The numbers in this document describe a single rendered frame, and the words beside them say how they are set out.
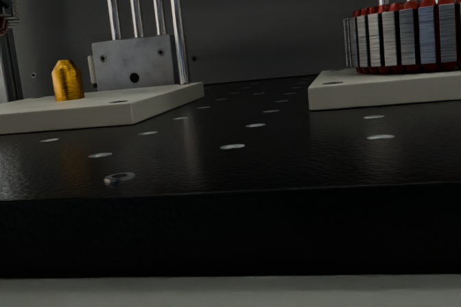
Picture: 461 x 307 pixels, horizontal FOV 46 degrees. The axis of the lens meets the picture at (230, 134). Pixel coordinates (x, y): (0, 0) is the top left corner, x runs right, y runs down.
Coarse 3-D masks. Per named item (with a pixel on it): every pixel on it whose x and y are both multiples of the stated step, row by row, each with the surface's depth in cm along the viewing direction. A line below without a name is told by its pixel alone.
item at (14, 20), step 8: (16, 0) 24; (0, 8) 22; (8, 8) 22; (16, 8) 23; (0, 16) 22; (8, 16) 23; (16, 16) 23; (0, 24) 23; (8, 24) 25; (16, 24) 25; (0, 32) 24
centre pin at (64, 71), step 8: (56, 64) 37; (64, 64) 37; (72, 64) 37; (56, 72) 36; (64, 72) 36; (72, 72) 36; (80, 72) 37; (56, 80) 36; (64, 80) 36; (72, 80) 37; (80, 80) 37; (56, 88) 37; (64, 88) 36; (72, 88) 37; (80, 88) 37; (56, 96) 37; (64, 96) 36; (72, 96) 37; (80, 96) 37
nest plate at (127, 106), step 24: (48, 96) 46; (96, 96) 38; (120, 96) 35; (144, 96) 33; (168, 96) 35; (192, 96) 40; (0, 120) 30; (24, 120) 30; (48, 120) 30; (72, 120) 29; (96, 120) 29; (120, 120) 29
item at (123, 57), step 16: (96, 48) 49; (112, 48) 49; (128, 48) 49; (144, 48) 48; (160, 48) 48; (96, 64) 50; (112, 64) 49; (128, 64) 49; (144, 64) 49; (160, 64) 48; (176, 64) 49; (112, 80) 49; (128, 80) 49; (144, 80) 49; (160, 80) 49; (176, 80) 49
